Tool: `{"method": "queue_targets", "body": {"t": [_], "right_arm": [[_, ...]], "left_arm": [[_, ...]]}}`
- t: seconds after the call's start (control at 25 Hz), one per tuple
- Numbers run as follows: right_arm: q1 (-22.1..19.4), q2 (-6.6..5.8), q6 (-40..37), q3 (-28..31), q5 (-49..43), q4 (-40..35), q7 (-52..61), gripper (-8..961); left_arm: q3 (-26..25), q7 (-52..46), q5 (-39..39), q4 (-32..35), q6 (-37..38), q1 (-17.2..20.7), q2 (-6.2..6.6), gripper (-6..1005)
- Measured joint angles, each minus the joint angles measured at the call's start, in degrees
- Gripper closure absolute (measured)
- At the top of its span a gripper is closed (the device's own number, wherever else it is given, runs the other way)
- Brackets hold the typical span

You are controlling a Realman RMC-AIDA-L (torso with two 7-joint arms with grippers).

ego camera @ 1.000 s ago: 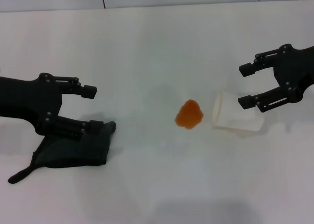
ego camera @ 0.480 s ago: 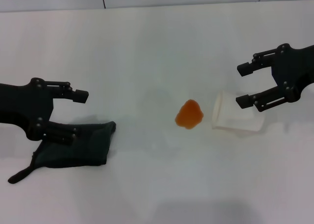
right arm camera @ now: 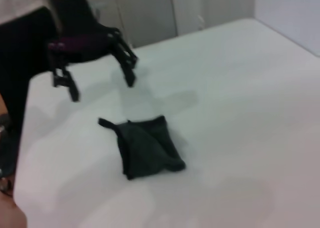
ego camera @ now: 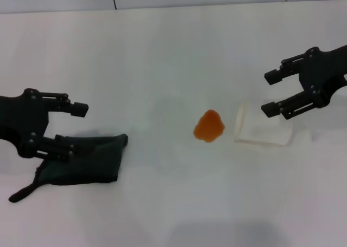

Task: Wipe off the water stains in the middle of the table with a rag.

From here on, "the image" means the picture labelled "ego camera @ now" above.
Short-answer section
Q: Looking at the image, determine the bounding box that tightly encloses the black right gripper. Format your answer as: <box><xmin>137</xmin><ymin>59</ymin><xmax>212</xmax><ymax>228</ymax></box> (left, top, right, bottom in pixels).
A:
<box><xmin>261</xmin><ymin>44</ymin><xmax>347</xmax><ymax>120</ymax></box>

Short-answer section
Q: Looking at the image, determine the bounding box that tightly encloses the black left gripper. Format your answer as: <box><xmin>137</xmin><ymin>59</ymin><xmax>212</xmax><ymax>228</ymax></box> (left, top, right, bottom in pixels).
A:
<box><xmin>0</xmin><ymin>88</ymin><xmax>89</xmax><ymax>163</ymax></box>

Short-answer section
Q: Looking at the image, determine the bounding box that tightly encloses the white paper cup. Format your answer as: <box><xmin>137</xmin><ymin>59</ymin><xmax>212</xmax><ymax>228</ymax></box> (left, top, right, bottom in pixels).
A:
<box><xmin>234</xmin><ymin>100</ymin><xmax>295</xmax><ymax>147</ymax></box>

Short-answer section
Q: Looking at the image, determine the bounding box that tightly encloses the dark rag with strap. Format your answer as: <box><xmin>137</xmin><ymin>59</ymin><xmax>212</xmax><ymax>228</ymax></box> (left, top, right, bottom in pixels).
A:
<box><xmin>8</xmin><ymin>133</ymin><xmax>129</xmax><ymax>204</ymax></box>

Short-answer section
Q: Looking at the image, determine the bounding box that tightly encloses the orange brown liquid puddle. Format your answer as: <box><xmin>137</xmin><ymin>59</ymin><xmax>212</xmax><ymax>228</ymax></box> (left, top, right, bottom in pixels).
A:
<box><xmin>193</xmin><ymin>109</ymin><xmax>226</xmax><ymax>144</ymax></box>

